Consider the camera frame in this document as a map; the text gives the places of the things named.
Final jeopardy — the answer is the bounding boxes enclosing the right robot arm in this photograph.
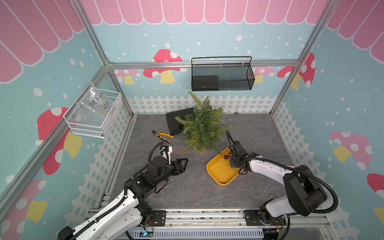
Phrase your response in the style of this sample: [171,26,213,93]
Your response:
[226,131,339,226]

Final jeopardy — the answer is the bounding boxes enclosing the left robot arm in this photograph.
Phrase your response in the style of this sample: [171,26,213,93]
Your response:
[58,142,189,240]

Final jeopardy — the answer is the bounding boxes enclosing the small green christmas tree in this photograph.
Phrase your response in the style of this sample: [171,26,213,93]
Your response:
[175,92,230,154]

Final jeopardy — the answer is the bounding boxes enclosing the yellow plastic tray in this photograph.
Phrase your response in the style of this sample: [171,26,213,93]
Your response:
[206,148,242,187]

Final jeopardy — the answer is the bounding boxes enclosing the yellow black pliers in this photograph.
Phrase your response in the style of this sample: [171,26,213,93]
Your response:
[151,131,174,143]

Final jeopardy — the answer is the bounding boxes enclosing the black box on table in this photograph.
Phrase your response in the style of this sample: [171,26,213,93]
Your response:
[165,107,195,136]

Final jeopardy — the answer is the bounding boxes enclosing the black box in basket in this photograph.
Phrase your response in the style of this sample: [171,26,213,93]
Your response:
[192,76,219,92]

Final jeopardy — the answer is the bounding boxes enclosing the clear plastic bag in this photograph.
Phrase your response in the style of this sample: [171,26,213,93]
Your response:
[76,86,114,125]

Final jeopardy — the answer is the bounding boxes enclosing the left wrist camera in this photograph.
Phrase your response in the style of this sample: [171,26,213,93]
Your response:
[160,145,173,165]

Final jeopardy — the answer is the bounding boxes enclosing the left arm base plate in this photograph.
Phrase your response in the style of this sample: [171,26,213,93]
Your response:
[141,211,167,227]

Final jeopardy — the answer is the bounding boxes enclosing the aluminium front rail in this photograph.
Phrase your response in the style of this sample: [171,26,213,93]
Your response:
[85,207,331,230]

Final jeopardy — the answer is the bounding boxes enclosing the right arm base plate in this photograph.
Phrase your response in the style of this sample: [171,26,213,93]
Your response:
[243,210,287,227]

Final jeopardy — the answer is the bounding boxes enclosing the black wire mesh basket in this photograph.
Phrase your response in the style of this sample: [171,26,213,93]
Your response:
[191,56,255,91]

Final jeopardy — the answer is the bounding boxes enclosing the white wire basket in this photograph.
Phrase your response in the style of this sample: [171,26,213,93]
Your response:
[63,82,123,139]

